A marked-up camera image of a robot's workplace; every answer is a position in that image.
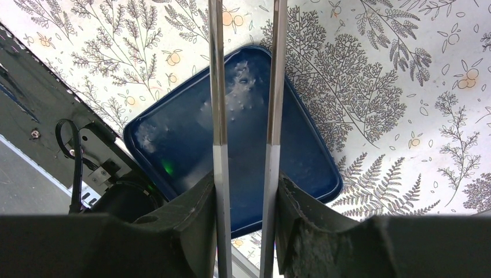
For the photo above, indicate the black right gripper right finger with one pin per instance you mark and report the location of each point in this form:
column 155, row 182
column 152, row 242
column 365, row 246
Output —
column 313, row 240

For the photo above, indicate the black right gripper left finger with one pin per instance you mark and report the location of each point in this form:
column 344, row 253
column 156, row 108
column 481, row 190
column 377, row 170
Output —
column 178, row 239

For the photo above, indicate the navy box lid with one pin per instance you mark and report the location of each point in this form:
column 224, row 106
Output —
column 172, row 139

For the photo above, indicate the floral tablecloth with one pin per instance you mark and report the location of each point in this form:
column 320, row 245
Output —
column 399, row 90

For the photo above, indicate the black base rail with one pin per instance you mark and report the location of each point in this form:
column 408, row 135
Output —
column 52, row 126

